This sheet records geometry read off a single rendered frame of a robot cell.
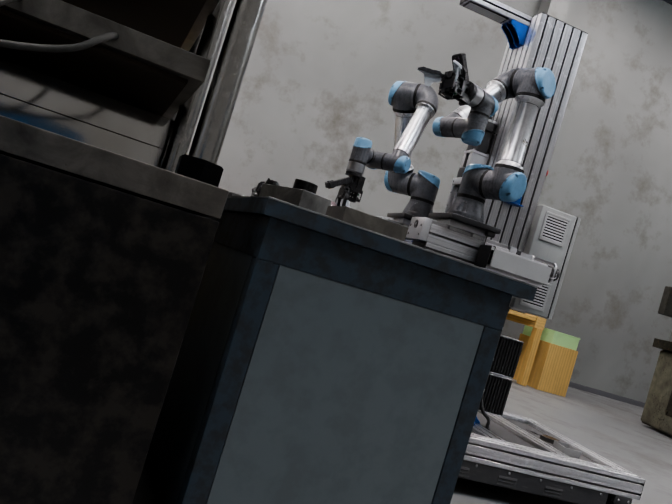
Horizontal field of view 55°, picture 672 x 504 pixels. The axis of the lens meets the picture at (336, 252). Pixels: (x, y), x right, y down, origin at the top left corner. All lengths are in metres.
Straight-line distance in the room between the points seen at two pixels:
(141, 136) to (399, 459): 1.08
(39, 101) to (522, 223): 1.99
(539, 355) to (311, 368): 7.37
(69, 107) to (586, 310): 9.89
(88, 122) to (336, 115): 7.49
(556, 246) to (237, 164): 6.36
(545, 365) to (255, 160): 4.58
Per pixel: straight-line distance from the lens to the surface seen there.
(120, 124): 1.87
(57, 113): 1.88
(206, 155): 1.36
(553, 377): 8.73
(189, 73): 1.43
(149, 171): 1.30
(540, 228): 2.97
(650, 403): 8.62
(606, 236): 11.20
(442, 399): 1.59
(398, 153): 2.82
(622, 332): 11.58
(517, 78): 2.73
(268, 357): 1.40
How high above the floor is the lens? 0.70
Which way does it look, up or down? 1 degrees up
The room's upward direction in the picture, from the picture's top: 17 degrees clockwise
